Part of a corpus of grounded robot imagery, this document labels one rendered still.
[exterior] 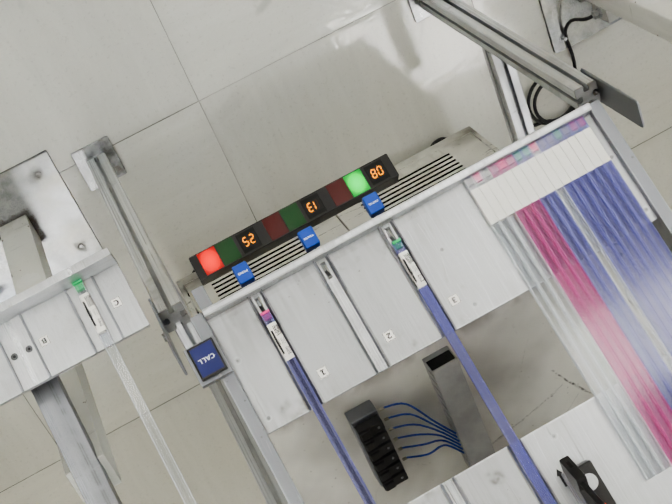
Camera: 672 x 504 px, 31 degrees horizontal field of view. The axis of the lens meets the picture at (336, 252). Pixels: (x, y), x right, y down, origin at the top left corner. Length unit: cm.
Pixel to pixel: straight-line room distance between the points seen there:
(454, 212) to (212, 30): 77
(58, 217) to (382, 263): 86
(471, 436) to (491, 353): 15
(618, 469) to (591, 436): 6
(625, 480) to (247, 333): 58
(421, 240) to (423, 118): 84
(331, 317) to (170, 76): 79
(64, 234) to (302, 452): 70
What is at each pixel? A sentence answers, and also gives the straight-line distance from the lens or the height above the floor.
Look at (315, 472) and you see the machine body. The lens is 214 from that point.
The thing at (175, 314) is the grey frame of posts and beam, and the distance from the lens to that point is 187.
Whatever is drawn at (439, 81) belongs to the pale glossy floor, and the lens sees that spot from 261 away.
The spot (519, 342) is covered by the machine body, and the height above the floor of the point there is 62.
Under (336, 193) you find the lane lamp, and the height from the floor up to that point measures 66.
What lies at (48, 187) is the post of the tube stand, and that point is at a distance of 243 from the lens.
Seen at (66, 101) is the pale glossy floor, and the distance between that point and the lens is 239.
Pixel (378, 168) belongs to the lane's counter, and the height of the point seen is 65.
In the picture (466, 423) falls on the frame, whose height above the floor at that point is 66.
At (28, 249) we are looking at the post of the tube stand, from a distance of 232.
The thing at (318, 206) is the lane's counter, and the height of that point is 66.
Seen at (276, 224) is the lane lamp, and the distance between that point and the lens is 183.
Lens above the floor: 223
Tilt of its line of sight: 57 degrees down
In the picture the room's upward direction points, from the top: 141 degrees clockwise
